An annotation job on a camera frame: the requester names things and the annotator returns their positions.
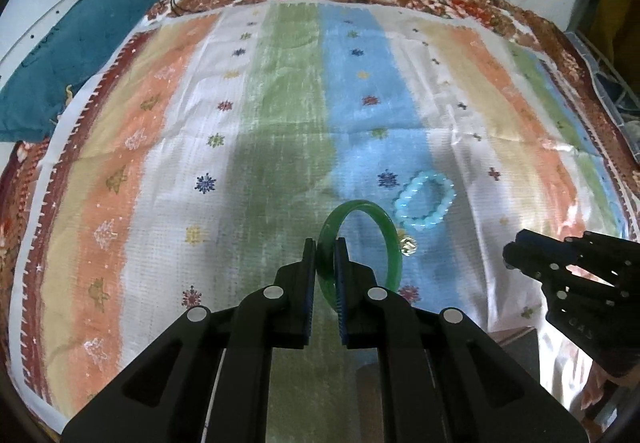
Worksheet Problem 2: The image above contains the green jade bangle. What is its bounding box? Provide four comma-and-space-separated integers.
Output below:
317, 200, 401, 314

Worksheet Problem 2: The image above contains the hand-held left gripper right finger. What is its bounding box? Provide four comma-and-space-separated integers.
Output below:
334, 237, 590, 443

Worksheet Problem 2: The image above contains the teal blue cloth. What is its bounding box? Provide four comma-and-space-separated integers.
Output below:
0, 0, 166, 144

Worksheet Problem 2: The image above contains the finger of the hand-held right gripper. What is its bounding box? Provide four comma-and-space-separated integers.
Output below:
515, 229, 640, 270
502, 243, 626, 295

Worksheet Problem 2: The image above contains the white bed headboard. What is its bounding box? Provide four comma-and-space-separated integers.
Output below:
0, 0, 96, 74

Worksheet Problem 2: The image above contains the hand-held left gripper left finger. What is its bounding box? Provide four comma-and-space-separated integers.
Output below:
60, 237, 318, 443

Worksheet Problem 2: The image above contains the pale blue bead bracelet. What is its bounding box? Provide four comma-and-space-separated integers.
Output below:
391, 171, 458, 231

